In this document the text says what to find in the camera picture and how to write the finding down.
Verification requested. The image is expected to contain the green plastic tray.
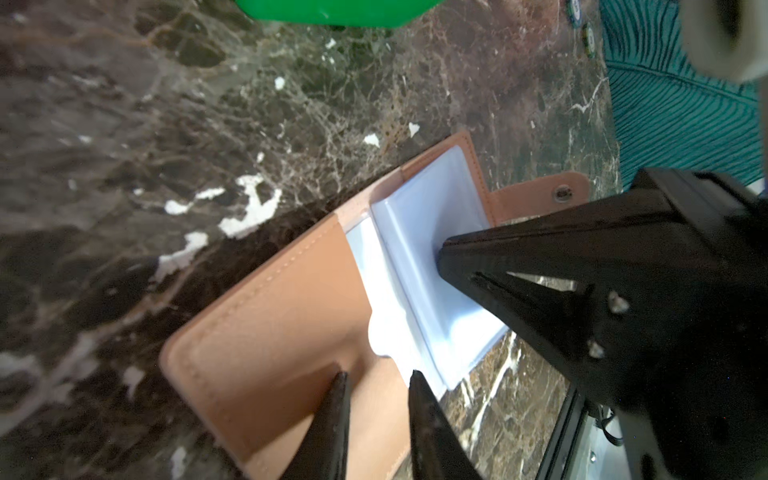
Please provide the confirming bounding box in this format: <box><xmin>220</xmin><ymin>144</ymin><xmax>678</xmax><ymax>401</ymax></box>
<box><xmin>236</xmin><ymin>0</ymin><xmax>441</xmax><ymax>28</ymax></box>

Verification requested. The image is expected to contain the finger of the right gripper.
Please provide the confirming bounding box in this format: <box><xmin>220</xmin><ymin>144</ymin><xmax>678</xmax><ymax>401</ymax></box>
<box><xmin>437</xmin><ymin>203</ymin><xmax>654</xmax><ymax>412</ymax></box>

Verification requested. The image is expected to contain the tan leather card holder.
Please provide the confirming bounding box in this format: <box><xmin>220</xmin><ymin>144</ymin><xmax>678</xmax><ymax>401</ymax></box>
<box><xmin>160</xmin><ymin>131</ymin><xmax>590</xmax><ymax>479</ymax></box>

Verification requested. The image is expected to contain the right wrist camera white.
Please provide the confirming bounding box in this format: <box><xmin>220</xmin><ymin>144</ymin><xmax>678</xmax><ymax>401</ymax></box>
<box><xmin>679</xmin><ymin>1</ymin><xmax>767</xmax><ymax>179</ymax></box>

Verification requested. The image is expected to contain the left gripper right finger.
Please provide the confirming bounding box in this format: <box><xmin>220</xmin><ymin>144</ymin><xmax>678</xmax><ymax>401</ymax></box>
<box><xmin>408</xmin><ymin>370</ymin><xmax>481</xmax><ymax>480</ymax></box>

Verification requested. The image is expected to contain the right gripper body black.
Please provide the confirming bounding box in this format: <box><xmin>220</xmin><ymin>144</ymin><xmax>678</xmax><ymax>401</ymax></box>
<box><xmin>576</xmin><ymin>169</ymin><xmax>767</xmax><ymax>479</ymax></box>

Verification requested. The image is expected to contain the round sticker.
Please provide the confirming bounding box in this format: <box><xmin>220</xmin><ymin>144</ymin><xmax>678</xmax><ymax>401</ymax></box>
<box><xmin>565</xmin><ymin>0</ymin><xmax>583</xmax><ymax>28</ymax></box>
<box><xmin>582</xmin><ymin>23</ymin><xmax>597</xmax><ymax>58</ymax></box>

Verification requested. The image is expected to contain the round sticker far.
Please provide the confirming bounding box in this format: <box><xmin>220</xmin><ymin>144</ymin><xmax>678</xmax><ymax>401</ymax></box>
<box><xmin>565</xmin><ymin>0</ymin><xmax>583</xmax><ymax>28</ymax></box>

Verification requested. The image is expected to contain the round sticker near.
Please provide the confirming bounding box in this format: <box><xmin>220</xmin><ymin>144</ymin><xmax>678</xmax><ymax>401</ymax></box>
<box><xmin>582</xmin><ymin>23</ymin><xmax>597</xmax><ymax>58</ymax></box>

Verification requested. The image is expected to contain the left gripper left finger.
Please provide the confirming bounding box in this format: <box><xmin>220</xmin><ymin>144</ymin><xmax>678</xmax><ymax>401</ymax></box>
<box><xmin>281</xmin><ymin>372</ymin><xmax>351</xmax><ymax>480</ymax></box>

